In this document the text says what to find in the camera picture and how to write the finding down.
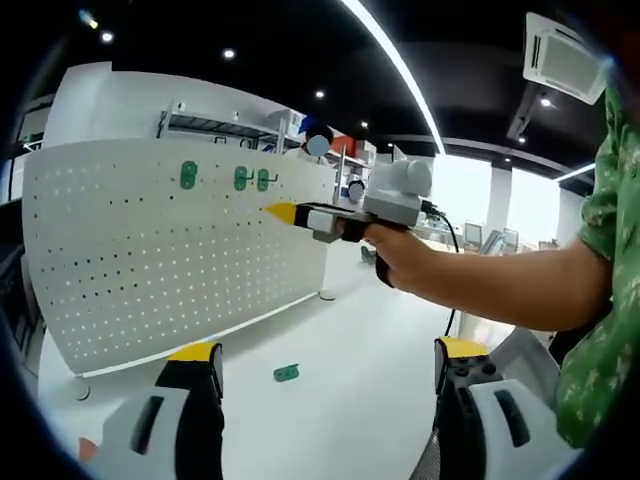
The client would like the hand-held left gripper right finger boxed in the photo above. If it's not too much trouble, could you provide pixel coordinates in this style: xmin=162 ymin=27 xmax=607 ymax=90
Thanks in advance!
xmin=433 ymin=335 xmax=582 ymax=480

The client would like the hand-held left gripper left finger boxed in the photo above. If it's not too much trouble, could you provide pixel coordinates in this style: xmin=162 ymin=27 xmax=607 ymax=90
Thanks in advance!
xmin=101 ymin=341 xmax=225 ymax=480

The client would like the white perforated mounting plate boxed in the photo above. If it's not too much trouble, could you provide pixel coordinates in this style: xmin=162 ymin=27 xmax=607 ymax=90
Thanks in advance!
xmin=21 ymin=137 xmax=339 ymax=402

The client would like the person's right hand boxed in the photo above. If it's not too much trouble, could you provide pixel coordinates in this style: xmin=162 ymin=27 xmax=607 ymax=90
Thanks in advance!
xmin=366 ymin=223 xmax=444 ymax=297

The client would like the metal rack with boxes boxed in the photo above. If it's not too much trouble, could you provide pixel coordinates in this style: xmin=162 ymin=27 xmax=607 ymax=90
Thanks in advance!
xmin=331 ymin=133 xmax=397 ymax=202

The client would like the metal storage shelf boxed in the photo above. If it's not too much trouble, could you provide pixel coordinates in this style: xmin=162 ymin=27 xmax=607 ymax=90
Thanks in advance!
xmin=156 ymin=98 xmax=307 ymax=152

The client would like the green floral shirt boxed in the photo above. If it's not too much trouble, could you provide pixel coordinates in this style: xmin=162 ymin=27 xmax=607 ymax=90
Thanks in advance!
xmin=553 ymin=84 xmax=640 ymax=450

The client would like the long ceiling light strip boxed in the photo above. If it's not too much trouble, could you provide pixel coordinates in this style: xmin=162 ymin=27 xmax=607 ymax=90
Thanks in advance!
xmin=339 ymin=0 xmax=447 ymax=157

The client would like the group of ceiling spotlights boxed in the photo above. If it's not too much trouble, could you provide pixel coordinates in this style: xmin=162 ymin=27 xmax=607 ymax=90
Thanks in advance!
xmin=99 ymin=29 xmax=554 ymax=146

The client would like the ceiling air conditioner unit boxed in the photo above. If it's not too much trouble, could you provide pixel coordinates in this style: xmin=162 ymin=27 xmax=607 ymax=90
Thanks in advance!
xmin=521 ymin=11 xmax=609 ymax=107

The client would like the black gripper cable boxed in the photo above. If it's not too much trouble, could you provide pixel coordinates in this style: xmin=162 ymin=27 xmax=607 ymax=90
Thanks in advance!
xmin=421 ymin=199 xmax=461 ymax=339

